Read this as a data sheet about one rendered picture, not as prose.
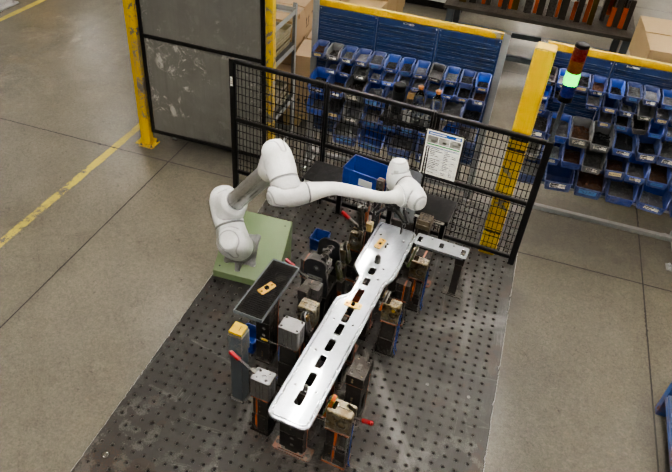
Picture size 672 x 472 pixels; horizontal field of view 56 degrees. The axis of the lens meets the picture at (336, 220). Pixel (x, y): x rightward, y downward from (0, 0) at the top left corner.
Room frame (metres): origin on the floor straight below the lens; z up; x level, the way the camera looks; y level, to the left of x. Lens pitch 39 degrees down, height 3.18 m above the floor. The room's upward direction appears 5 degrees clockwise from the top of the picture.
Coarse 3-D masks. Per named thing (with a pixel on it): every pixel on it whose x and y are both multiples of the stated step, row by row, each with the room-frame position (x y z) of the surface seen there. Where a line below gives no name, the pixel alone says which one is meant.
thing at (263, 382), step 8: (256, 368) 1.64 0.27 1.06; (256, 376) 1.60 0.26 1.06; (264, 376) 1.60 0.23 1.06; (272, 376) 1.60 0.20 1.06; (256, 384) 1.58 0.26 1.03; (264, 384) 1.56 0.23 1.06; (272, 384) 1.59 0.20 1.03; (256, 392) 1.58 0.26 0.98; (264, 392) 1.56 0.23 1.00; (272, 392) 1.59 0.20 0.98; (256, 400) 1.58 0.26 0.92; (264, 400) 1.56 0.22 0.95; (272, 400) 1.61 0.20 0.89; (256, 408) 1.58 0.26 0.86; (264, 408) 1.57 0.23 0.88; (256, 416) 1.58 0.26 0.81; (264, 416) 1.57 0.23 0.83; (256, 424) 1.58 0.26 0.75; (264, 424) 1.57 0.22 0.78; (272, 424) 1.60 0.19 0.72; (264, 432) 1.57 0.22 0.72
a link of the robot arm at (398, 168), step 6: (390, 162) 2.54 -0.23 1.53; (396, 162) 2.52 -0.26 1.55; (402, 162) 2.52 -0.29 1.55; (390, 168) 2.52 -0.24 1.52; (396, 168) 2.50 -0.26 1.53; (402, 168) 2.50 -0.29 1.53; (408, 168) 2.52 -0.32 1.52; (390, 174) 2.50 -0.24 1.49; (396, 174) 2.49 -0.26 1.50; (402, 174) 2.49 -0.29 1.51; (408, 174) 2.50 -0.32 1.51; (390, 180) 2.49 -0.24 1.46; (396, 180) 2.46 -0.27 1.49; (390, 186) 2.49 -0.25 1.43
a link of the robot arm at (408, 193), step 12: (408, 180) 2.44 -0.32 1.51; (312, 192) 2.30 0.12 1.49; (324, 192) 2.33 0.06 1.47; (336, 192) 2.36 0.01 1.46; (348, 192) 2.35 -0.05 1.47; (360, 192) 2.35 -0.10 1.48; (372, 192) 2.35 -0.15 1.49; (384, 192) 2.36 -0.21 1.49; (396, 192) 2.36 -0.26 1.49; (408, 192) 2.36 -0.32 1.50; (420, 192) 2.36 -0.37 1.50; (408, 204) 2.33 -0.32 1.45; (420, 204) 2.33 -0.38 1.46
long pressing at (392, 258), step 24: (408, 240) 2.62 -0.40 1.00; (360, 264) 2.39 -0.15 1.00; (384, 264) 2.41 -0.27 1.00; (360, 288) 2.22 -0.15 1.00; (336, 312) 2.04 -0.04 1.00; (360, 312) 2.06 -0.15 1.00; (312, 336) 1.88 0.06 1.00; (336, 336) 1.90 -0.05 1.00; (312, 360) 1.75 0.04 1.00; (336, 360) 1.76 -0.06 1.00; (288, 384) 1.62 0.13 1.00; (312, 384) 1.63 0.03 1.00; (288, 408) 1.50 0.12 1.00; (312, 408) 1.51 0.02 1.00
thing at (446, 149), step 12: (432, 132) 3.05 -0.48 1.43; (444, 132) 3.02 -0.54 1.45; (432, 144) 3.04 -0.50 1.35; (444, 144) 3.02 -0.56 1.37; (456, 144) 3.00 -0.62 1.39; (432, 156) 3.04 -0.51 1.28; (444, 156) 3.02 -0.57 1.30; (456, 156) 2.99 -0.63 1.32; (420, 168) 3.06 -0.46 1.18; (432, 168) 3.03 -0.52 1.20; (444, 168) 3.01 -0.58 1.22; (456, 168) 2.99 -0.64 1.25; (444, 180) 3.00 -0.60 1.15
